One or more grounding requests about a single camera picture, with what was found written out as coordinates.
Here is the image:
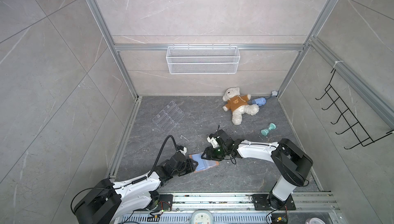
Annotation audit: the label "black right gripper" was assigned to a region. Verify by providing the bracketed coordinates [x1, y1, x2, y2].
[199, 146, 228, 161]

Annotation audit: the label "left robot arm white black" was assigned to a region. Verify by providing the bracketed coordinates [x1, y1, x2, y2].
[71, 150, 199, 224]

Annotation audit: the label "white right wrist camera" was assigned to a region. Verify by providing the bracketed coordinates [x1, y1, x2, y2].
[207, 137, 220, 148]

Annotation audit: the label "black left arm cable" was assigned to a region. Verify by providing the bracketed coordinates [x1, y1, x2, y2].
[147, 135, 179, 178]

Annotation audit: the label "clear plastic card sleeves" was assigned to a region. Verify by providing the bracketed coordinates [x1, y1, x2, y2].
[190, 154, 218, 172]

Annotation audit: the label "clear acrylic tiered holder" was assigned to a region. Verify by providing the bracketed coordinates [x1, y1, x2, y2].
[152, 101, 185, 135]

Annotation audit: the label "white teddy bear brown shirt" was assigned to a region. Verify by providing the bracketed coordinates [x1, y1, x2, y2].
[222, 87, 260, 125]

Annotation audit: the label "black wire hook rack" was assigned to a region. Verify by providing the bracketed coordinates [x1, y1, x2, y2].
[315, 69, 394, 150]

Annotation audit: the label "white wire mesh basket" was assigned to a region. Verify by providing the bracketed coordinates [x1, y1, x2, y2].
[166, 46, 241, 74]

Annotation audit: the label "white round timer device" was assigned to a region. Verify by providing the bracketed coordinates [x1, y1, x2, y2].
[190, 210, 214, 224]

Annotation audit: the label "blue cat-shaped toy device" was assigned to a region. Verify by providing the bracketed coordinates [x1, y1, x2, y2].
[251, 97, 266, 107]

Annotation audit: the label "aluminium rail front frame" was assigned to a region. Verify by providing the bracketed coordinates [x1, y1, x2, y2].
[107, 191, 342, 224]

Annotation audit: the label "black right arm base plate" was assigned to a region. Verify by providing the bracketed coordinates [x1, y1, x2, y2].
[251, 194, 296, 211]

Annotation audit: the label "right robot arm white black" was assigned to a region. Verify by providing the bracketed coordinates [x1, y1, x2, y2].
[202, 130, 313, 209]

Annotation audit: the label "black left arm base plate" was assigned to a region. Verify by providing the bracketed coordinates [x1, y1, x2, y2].
[145, 194, 173, 213]

